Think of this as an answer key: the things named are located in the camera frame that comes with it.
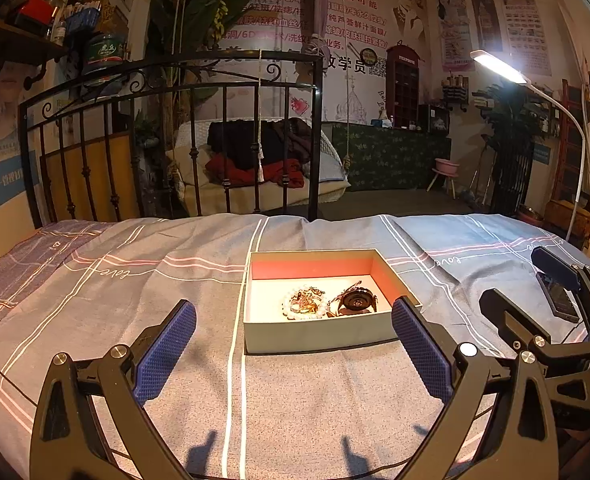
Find wall poster with face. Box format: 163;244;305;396
0;57;44;223

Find grey plaid bedsheet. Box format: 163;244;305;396
0;212;590;480

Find red cloth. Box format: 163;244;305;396
205;152;306;189

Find black iron bed frame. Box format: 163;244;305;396
19;51;326;229

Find green round tin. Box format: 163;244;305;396
85;34;126;79

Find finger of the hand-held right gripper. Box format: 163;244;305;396
531;246;590;343
479;286;590;362

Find pink stool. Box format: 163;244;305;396
427;158;462;199

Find white gift box pink inside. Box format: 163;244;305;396
243;248;422;356

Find small wall shelf with bottles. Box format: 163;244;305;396
442;75;469;107

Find black clothes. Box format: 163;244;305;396
207;119;316;172

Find wooden wall shelf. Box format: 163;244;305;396
0;17;70;87

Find wooden ladder shelf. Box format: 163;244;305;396
554;79;590;212

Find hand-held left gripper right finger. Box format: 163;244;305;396
391;296;562;480

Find large printed wall poster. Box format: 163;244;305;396
225;0;434;127

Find black countertop appliance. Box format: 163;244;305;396
417;104;451;134

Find white pearl bracelet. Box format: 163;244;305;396
281;287;334;322

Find white rope with tassel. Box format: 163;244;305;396
255;50;267;184

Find swing rope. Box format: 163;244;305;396
337;0;356;170

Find gold chain necklace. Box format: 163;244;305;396
295;285;328;314

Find blue plastic basket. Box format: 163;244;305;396
65;2;102;32

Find white floor lamp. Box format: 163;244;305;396
470;49;588;244

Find red and black box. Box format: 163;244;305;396
17;0;60;29

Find red phone booth cabinet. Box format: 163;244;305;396
386;45;421;129

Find narrow brown wall poster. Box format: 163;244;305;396
469;0;504;57

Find round wristwatch with tan strap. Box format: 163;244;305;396
327;280;380;319

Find white hanging swing chair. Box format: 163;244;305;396
167;116;354;212

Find wall poster with woman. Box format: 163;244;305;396
435;0;476;72
495;0;552;79

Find green patterned counter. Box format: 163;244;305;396
322;122;454;192

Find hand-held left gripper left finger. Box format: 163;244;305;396
30;300;198;480

